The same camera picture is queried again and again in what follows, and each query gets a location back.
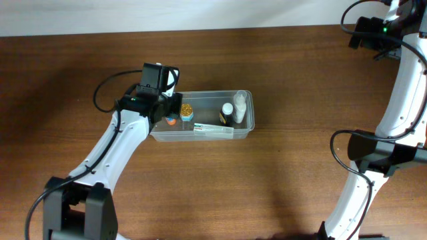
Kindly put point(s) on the white Panadol box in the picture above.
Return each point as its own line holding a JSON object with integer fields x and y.
{"x": 215, "y": 131}

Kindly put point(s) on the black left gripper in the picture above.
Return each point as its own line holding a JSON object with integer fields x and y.
{"x": 177, "y": 104}

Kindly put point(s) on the clear plastic container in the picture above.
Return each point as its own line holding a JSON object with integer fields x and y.
{"x": 206, "y": 107}

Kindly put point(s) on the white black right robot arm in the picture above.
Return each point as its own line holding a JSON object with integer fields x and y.
{"x": 398, "y": 141}

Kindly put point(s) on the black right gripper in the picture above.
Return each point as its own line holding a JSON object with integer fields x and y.
{"x": 361, "y": 34}

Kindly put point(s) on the gold lid small jar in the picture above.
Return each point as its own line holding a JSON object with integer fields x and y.
{"x": 186, "y": 112}

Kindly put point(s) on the dark bottle white cap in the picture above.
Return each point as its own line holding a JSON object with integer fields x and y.
{"x": 226, "y": 117}

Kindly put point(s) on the orange Redoxon tablet tube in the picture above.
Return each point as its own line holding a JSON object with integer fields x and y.
{"x": 171, "y": 120}

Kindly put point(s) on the white translucent squeeze bottle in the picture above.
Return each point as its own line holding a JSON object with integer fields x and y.
{"x": 240, "y": 106}

